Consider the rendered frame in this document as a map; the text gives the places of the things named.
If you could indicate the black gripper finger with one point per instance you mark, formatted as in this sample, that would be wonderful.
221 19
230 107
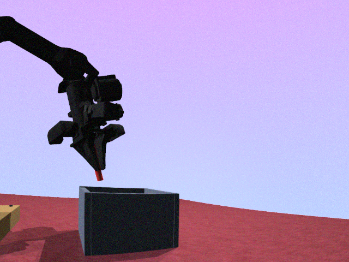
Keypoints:
100 145
85 147

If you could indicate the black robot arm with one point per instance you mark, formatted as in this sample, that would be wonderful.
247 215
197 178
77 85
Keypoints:
71 65

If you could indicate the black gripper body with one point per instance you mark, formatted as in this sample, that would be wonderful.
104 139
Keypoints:
77 128

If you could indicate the red cylinder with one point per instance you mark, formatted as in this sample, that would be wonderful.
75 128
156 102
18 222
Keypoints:
99 175

